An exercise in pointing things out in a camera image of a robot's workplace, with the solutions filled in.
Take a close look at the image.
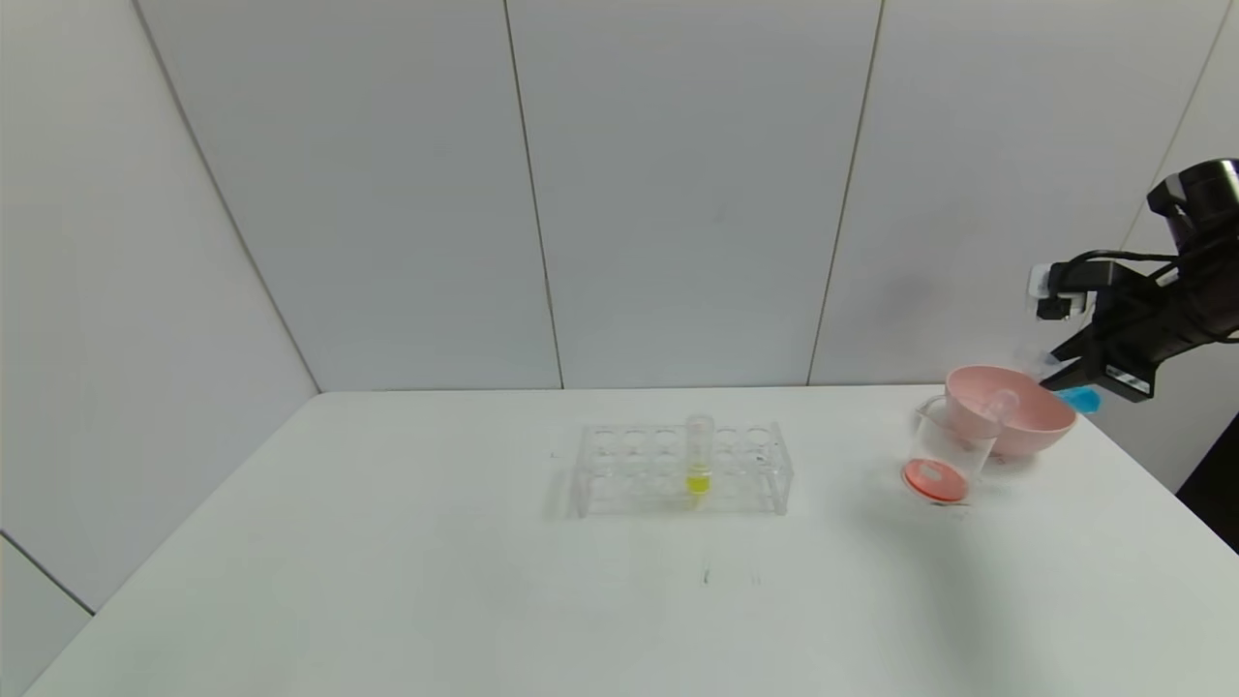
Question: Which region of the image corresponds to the test tube with red pigment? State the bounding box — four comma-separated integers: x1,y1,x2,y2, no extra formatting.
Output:
976,387,1020,429

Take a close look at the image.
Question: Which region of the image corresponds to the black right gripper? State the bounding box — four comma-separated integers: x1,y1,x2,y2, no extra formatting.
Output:
1039,287,1196,403

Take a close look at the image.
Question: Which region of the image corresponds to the clear plastic test tube rack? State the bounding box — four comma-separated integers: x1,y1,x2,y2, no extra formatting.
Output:
566,418,795,519

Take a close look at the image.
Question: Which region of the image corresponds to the white grey right wrist camera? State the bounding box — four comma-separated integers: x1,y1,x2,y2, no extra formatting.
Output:
1026,261,1126,321

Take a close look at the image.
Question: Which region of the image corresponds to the pink bowl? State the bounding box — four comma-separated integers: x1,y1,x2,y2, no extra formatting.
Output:
944,365,1077,459

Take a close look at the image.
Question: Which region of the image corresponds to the clear glass beaker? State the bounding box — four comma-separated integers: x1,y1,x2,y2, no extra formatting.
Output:
900,395,1000,506

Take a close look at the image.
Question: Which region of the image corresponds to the black camera cable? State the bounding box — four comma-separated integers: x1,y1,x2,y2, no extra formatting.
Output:
1073,249,1184,284

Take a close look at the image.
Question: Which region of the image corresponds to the test tube with blue pigment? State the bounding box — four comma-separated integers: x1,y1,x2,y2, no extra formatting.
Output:
1014,344,1103,414

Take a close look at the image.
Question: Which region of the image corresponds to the test tube with yellow pigment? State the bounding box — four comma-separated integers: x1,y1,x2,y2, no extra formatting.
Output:
684,414,714,496

